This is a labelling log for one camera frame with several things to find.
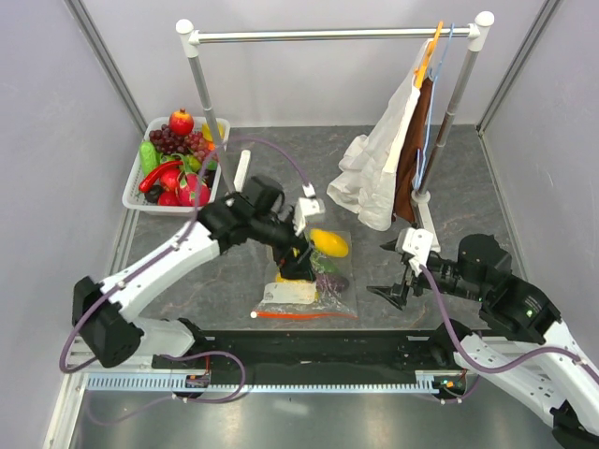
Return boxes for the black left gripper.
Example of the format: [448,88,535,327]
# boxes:
[250,210,315,282]

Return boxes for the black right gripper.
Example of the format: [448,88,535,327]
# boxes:
[366,254,488,310]

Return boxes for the clear zip top bag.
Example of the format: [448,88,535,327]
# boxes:
[250,230,358,321]

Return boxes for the purple eggplant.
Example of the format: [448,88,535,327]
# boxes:
[315,273,350,294]

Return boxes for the green grape bunch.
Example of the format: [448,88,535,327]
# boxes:
[311,250,340,275]

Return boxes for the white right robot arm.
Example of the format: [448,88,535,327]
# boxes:
[369,228,598,448]

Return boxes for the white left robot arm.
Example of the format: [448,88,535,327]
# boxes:
[72,176,325,369]

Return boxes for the white metal clothes rack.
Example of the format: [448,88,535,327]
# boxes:
[176,11,495,251]

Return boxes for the brown cloth garment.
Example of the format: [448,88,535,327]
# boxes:
[393,78,432,224]

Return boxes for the red dragon fruit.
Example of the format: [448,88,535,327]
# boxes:
[175,173,211,207]

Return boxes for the white cloth garment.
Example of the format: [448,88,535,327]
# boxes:
[327,38,432,231]

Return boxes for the red grape bunch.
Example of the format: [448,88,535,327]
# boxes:
[184,132,215,162]

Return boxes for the yellow starfruit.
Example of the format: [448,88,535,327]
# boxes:
[201,121,226,144]

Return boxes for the red apple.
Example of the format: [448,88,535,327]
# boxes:
[159,167,181,193]

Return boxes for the dark purple grape bunch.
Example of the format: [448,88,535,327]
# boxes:
[149,124,186,154]

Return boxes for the red chili pepper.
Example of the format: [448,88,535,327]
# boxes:
[139,160,183,193]

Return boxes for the red pomegranate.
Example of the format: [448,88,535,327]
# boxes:
[168,109,195,137]

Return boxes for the white plastic fruit basket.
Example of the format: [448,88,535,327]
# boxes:
[122,116,231,216]

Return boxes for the orange clothes hanger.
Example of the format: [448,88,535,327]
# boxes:
[413,21,444,90]

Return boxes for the blue clothes hanger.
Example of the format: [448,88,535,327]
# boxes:
[413,23,455,190]

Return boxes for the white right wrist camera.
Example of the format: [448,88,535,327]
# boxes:
[395,227,433,275]

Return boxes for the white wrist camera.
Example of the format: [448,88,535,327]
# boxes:
[395,227,433,275]
[293,197,326,236]

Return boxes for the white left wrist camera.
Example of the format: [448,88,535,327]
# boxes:
[293,197,326,236]

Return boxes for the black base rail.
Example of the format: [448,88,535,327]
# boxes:
[138,328,486,386]

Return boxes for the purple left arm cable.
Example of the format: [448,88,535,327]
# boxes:
[58,136,315,374]

